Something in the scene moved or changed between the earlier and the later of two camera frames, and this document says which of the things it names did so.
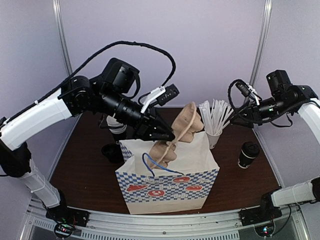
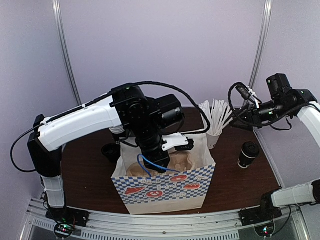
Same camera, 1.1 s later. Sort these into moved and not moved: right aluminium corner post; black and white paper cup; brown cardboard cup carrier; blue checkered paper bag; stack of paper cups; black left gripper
Moved: black left gripper; brown cardboard cup carrier
Not moved: stack of paper cups; blue checkered paper bag; black and white paper cup; right aluminium corner post
